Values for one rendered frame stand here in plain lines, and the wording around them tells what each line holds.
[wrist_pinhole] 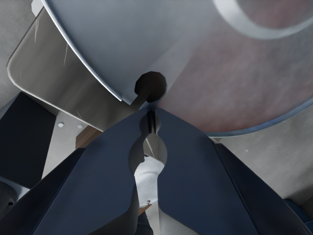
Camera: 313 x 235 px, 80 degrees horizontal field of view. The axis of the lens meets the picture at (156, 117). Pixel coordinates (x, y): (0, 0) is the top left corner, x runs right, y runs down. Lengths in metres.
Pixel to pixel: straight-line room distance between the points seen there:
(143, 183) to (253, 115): 0.65
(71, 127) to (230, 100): 0.95
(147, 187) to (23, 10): 0.81
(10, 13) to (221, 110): 0.86
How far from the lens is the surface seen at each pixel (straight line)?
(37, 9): 0.25
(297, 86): 0.21
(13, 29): 0.93
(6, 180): 0.65
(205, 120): 0.16
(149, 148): 0.15
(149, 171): 0.77
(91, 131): 0.97
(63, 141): 1.11
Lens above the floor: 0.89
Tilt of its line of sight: 54 degrees down
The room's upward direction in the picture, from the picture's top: 147 degrees clockwise
